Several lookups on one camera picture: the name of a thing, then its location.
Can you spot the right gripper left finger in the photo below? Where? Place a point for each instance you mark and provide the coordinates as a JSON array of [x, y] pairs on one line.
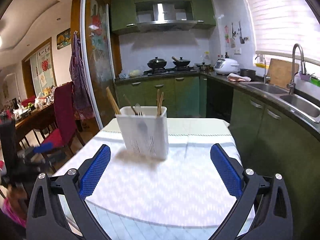
[[46, 219]]

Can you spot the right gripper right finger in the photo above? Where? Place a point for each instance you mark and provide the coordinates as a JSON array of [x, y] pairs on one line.
[[262, 209]]

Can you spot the light bamboo chopstick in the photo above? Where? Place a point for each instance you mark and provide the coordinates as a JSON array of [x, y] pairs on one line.
[[110, 102], [158, 100]]

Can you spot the curved bamboo chopstick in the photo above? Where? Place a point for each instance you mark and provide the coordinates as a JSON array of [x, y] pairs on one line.
[[131, 106]]

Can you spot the white plastic utensil holder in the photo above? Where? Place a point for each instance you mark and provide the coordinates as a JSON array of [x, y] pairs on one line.
[[147, 134]]

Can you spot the brown wooden chopstick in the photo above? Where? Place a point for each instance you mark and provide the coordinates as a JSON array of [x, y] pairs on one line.
[[160, 103]]

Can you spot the steel kitchen faucet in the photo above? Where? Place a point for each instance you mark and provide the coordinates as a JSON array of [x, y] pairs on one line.
[[291, 85]]

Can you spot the left hand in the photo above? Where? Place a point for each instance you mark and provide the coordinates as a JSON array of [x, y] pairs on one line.
[[15, 194]]

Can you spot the cluttered dining table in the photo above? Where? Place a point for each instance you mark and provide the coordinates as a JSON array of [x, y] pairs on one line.
[[38, 118]]

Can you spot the red wooden chair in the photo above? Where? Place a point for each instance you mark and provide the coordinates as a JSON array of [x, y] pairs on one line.
[[62, 137]]

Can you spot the green lower cabinets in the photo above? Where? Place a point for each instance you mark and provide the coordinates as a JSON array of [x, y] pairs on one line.
[[271, 136]]

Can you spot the green cabinets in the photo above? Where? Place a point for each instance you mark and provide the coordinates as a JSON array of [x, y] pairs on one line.
[[131, 16], [271, 136]]

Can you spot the patterned white tablecloth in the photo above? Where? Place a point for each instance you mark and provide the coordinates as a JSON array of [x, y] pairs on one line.
[[183, 190]]

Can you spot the purple hanging apron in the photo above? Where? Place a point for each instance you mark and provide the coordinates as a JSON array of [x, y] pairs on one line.
[[81, 100]]

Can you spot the steel sink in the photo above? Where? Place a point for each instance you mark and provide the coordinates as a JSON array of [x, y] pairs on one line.
[[296, 104]]

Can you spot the metal fork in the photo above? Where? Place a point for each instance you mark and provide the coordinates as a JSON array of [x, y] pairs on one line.
[[142, 126]]

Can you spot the clear plastic spoon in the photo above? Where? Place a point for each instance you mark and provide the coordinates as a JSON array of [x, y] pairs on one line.
[[138, 109]]

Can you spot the pink white cloth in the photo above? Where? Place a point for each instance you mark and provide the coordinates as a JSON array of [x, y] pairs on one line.
[[237, 78]]

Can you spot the black bowl on counter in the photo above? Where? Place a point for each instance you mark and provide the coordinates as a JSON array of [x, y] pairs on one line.
[[248, 73]]

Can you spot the glass sliding door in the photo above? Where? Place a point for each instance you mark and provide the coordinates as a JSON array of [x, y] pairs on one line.
[[97, 57]]

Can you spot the wooden cutting board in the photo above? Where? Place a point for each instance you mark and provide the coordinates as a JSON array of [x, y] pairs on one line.
[[279, 72]]

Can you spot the white rice cooker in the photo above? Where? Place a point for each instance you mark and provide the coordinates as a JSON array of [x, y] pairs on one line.
[[226, 66]]

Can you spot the small black pot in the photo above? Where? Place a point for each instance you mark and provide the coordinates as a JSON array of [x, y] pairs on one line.
[[203, 67]]

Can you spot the gas stove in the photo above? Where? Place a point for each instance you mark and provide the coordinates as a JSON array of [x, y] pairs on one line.
[[164, 71]]

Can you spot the black wok with lid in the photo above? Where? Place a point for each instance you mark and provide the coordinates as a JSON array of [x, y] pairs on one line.
[[157, 63]]

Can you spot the green upper cabinets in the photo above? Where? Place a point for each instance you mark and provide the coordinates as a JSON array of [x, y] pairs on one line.
[[131, 16]]

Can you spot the white window blind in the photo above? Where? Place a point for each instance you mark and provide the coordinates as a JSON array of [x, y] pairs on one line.
[[279, 24]]

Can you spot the steel range hood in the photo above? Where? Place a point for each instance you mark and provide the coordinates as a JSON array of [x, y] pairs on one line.
[[164, 16]]

